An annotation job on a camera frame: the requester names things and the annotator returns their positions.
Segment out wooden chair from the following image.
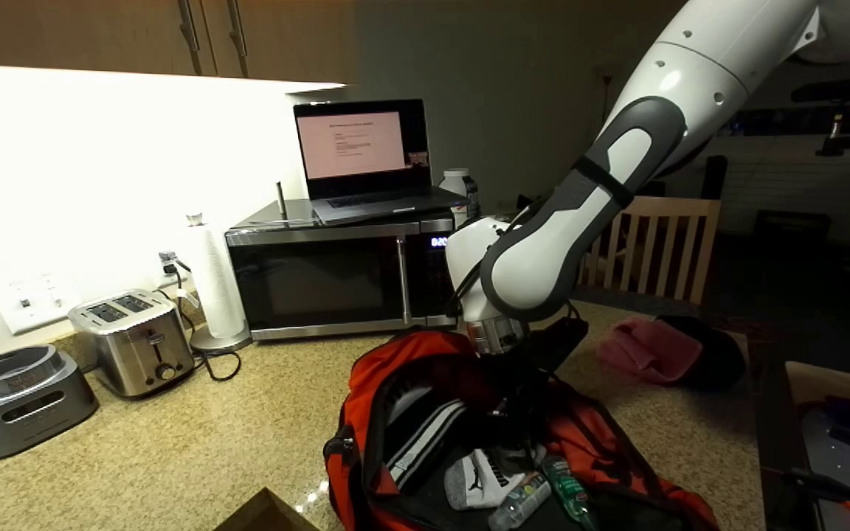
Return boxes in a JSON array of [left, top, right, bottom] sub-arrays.
[[577, 192, 727, 308]]

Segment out white wall outlet plate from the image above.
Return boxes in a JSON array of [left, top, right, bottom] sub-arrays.
[[0, 269, 79, 339]]

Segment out grey round appliance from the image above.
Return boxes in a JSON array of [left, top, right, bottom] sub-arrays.
[[0, 341, 103, 463]]

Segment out red black duffel bag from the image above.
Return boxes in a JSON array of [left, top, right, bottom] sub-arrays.
[[321, 328, 724, 531]]

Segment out pink towel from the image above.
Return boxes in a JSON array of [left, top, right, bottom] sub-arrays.
[[596, 319, 707, 387]]

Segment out dark navy cloth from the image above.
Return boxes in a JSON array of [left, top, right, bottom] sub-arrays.
[[659, 311, 751, 396]]

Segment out black steel microwave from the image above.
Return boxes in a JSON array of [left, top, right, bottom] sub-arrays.
[[226, 196, 472, 345]]

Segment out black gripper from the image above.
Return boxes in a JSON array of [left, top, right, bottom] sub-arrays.
[[496, 359, 574, 450]]

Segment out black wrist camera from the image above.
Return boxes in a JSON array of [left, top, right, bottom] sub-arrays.
[[530, 319, 592, 375]]

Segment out black toaster cable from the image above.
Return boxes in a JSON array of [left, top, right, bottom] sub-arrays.
[[189, 345, 248, 387]]

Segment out white paper towel roll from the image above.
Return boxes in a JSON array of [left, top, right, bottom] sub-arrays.
[[183, 213, 251, 354]]

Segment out open silver laptop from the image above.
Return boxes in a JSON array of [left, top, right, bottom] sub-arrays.
[[293, 95, 471, 226]]

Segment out green plastic bottle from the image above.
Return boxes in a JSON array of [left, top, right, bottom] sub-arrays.
[[541, 459, 596, 524]]

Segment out silver toaster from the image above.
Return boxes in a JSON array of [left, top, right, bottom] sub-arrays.
[[68, 289, 202, 401]]

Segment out wooden box corner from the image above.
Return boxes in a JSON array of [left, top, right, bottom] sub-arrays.
[[214, 483, 321, 531]]

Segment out white grey Puma sock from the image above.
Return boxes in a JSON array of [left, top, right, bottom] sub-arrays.
[[442, 446, 538, 512]]

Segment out black white striped garment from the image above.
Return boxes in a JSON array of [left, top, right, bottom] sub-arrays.
[[382, 382, 478, 491]]

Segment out wooden upper cabinets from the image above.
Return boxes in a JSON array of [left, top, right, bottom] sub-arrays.
[[0, 0, 361, 89]]

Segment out small clear bottle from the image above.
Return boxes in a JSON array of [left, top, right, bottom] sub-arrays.
[[487, 480, 553, 531]]

